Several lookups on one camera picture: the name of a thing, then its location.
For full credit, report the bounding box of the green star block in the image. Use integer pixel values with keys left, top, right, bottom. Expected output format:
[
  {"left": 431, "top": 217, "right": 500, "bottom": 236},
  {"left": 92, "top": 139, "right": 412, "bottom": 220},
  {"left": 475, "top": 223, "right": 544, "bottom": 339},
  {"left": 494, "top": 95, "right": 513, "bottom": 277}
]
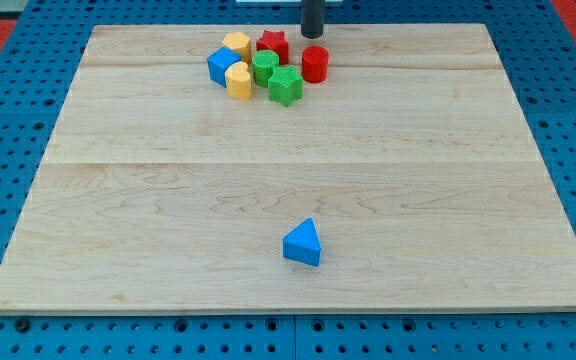
[{"left": 268, "top": 65, "right": 303, "bottom": 107}]

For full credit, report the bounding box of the blue cube block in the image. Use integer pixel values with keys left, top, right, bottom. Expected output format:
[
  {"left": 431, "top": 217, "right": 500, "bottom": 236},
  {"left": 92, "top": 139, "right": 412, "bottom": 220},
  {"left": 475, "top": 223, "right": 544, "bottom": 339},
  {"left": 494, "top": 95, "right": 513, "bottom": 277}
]
[{"left": 207, "top": 47, "right": 241, "bottom": 87}]

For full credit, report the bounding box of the red star block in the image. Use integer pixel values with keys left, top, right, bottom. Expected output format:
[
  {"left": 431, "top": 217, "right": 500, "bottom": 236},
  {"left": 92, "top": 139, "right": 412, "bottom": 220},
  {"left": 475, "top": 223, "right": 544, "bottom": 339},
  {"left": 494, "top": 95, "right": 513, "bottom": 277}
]
[{"left": 255, "top": 30, "right": 290, "bottom": 65}]

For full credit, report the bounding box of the yellow hexagon block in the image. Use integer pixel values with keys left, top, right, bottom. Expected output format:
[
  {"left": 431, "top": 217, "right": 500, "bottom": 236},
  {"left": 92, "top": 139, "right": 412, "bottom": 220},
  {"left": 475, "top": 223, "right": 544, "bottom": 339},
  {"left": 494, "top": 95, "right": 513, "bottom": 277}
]
[{"left": 222, "top": 32, "right": 252, "bottom": 63}]

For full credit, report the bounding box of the blue triangle block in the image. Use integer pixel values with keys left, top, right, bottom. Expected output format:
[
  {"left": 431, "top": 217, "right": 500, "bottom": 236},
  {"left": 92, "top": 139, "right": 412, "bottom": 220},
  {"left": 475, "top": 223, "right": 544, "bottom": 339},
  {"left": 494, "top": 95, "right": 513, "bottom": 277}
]
[{"left": 282, "top": 218, "right": 322, "bottom": 266}]

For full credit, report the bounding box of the yellow heart block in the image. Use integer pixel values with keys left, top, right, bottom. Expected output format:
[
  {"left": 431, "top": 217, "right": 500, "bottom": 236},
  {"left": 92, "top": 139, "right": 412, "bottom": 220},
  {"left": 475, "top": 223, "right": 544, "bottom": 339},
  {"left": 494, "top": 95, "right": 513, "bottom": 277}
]
[{"left": 225, "top": 61, "right": 253, "bottom": 100}]

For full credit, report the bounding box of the green cylinder block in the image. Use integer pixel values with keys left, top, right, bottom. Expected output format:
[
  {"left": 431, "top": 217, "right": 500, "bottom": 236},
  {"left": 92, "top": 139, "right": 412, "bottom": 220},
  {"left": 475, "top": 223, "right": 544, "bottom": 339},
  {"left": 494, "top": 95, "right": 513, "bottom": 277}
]
[{"left": 252, "top": 50, "right": 280, "bottom": 88}]

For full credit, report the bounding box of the red cylinder block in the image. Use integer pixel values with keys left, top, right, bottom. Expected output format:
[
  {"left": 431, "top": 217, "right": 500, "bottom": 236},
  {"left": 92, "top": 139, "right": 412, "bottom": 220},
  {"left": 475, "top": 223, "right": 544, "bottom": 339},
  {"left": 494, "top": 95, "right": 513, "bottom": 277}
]
[{"left": 301, "top": 45, "right": 329, "bottom": 83}]

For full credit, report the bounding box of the light wooden board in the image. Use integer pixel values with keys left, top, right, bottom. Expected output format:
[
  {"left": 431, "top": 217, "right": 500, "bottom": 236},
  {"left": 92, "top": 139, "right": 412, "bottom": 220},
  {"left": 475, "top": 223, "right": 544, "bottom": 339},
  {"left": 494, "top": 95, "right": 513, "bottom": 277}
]
[{"left": 0, "top": 23, "right": 576, "bottom": 316}]

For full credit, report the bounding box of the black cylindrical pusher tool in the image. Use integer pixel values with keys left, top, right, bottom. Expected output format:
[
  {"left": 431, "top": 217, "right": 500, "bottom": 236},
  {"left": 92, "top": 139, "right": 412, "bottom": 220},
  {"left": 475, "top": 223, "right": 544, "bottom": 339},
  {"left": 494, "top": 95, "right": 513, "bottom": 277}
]
[{"left": 300, "top": 0, "right": 325, "bottom": 39}]

